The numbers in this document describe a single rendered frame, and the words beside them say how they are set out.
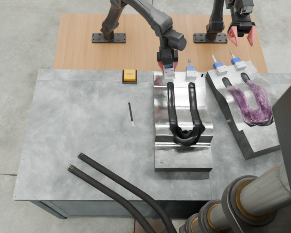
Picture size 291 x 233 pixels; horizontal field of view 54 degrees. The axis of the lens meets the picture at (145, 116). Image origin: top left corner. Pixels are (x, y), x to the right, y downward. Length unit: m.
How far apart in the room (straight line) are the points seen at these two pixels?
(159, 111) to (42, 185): 0.63
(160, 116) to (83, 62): 0.58
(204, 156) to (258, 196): 0.85
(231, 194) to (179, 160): 0.74
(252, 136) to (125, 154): 0.59
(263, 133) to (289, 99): 1.10
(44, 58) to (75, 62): 1.14
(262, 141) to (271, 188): 0.94
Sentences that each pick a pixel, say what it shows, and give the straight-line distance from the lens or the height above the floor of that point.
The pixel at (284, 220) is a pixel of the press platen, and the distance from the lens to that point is 0.64.
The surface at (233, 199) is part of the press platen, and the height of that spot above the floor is 1.54.
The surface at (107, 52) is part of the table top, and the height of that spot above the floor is 0.80.
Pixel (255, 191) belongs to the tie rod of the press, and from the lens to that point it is 0.53.
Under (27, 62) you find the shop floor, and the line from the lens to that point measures 2.82.
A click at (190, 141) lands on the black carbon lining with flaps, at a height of 0.87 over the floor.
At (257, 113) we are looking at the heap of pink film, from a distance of 1.49.
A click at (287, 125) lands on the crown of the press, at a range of 0.34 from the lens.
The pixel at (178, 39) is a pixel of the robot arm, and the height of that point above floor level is 1.17.
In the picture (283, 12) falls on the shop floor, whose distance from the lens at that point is 3.45.
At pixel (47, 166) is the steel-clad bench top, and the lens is 1.42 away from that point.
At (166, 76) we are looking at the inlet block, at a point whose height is 0.93.
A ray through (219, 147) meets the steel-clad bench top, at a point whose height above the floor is 0.80.
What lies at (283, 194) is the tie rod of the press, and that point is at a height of 1.70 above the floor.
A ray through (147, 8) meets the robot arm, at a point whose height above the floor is 1.21.
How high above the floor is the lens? 2.10
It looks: 63 degrees down
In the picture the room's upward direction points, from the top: 4 degrees clockwise
